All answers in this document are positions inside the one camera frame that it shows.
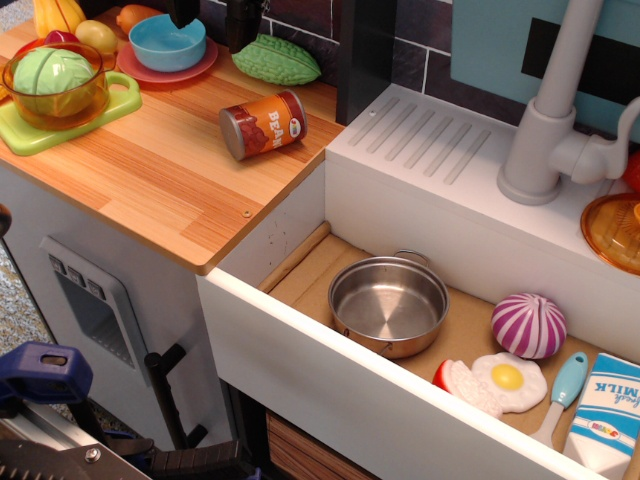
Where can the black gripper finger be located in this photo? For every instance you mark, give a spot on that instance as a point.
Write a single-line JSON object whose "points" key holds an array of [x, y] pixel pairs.
{"points": [[242, 23], [183, 12]]}

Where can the orange toy bean can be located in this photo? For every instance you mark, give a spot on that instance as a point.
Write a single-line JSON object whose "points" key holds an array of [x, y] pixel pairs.
{"points": [[264, 125]]}

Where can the orange transparent toy pot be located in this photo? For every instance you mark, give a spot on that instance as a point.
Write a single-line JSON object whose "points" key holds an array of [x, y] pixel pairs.
{"points": [[102, 63]]}

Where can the stainless steel pot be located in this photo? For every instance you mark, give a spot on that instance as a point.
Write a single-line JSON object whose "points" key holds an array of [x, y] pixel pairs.
{"points": [[392, 305]]}

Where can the orange transparent pot lid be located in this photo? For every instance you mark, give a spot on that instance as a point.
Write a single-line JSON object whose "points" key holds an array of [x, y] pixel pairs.
{"points": [[610, 226]]}

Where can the blue toy bowl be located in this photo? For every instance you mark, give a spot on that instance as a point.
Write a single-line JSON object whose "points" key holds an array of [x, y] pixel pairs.
{"points": [[159, 45]]}

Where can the green toy bitter gourd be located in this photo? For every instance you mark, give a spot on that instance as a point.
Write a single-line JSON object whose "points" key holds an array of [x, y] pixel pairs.
{"points": [[277, 61]]}

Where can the orange toy fruit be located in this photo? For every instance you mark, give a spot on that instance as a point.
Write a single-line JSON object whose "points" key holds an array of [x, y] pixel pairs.
{"points": [[131, 15]]}

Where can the pink toy plate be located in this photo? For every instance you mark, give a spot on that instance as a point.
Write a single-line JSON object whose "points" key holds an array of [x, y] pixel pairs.
{"points": [[129, 65]]}

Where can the yellow toy potato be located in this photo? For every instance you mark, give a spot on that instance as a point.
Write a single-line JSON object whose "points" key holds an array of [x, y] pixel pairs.
{"points": [[97, 35]]}

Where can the red toy vegetable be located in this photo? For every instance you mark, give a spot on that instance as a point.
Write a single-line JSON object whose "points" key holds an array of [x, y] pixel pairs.
{"points": [[54, 39]]}

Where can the green toy cabbage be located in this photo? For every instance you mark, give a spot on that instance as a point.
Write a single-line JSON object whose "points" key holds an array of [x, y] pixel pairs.
{"points": [[54, 82]]}

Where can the green toy cutting board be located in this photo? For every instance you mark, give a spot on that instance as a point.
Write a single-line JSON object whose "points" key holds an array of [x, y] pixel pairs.
{"points": [[24, 140]]}

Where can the grey toy oven panel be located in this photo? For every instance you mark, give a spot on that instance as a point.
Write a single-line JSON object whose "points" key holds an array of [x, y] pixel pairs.
{"points": [[101, 306]]}

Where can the grey toy faucet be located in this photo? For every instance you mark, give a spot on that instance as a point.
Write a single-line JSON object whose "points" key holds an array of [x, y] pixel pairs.
{"points": [[546, 145]]}

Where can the white toy sink basin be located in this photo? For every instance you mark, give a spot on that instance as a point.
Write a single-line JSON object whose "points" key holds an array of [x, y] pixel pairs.
{"points": [[416, 173]]}

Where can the blue clamp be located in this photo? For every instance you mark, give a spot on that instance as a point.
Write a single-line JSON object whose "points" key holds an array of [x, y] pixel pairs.
{"points": [[47, 374]]}

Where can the red white toy tomato slice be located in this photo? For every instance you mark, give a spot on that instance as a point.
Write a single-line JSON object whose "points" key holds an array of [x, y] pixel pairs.
{"points": [[456, 378]]}

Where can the purple striped toy onion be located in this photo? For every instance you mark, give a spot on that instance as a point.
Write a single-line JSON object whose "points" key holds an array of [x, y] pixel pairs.
{"points": [[529, 326]]}

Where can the toy fried egg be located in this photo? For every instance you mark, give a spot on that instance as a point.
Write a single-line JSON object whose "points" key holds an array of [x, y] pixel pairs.
{"points": [[517, 384]]}

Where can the blue white toy spatula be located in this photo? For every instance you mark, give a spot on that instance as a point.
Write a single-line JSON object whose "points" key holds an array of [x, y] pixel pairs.
{"points": [[567, 386]]}

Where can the toy milk carton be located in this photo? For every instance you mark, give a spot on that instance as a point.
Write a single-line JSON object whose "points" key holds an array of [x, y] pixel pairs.
{"points": [[604, 431]]}

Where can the black oven door handle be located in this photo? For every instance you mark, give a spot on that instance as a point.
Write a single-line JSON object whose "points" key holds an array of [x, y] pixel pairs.
{"points": [[158, 367]]}

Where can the black metal camera mount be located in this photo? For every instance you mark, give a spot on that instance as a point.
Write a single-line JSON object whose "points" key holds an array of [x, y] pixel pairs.
{"points": [[38, 443]]}

